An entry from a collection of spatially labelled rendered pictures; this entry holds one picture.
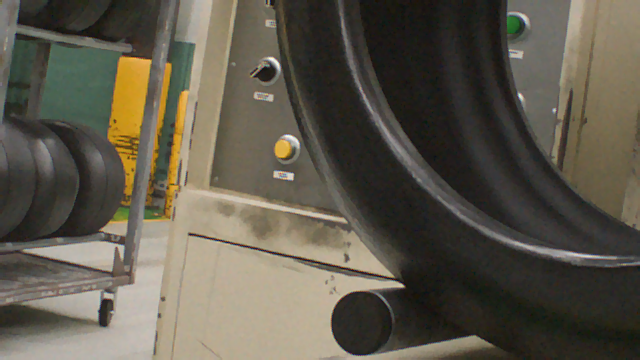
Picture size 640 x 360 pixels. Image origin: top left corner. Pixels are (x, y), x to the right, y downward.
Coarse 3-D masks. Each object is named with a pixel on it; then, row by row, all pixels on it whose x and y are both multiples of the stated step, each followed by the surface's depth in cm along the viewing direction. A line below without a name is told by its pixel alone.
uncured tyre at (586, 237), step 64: (320, 0) 90; (384, 0) 110; (448, 0) 114; (320, 64) 90; (384, 64) 109; (448, 64) 114; (320, 128) 91; (384, 128) 87; (448, 128) 112; (512, 128) 112; (384, 192) 88; (448, 192) 86; (512, 192) 111; (576, 192) 110; (384, 256) 91; (448, 256) 85; (512, 256) 83; (576, 256) 80; (512, 320) 84; (576, 320) 81
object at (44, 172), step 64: (0, 0) 441; (64, 0) 479; (128, 0) 518; (0, 64) 428; (0, 128) 433; (64, 128) 524; (0, 192) 442; (64, 192) 489; (0, 256) 551; (128, 256) 552
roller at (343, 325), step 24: (384, 288) 92; (336, 312) 90; (360, 312) 89; (384, 312) 88; (408, 312) 91; (432, 312) 94; (336, 336) 90; (360, 336) 89; (384, 336) 88; (408, 336) 91; (432, 336) 95; (456, 336) 100
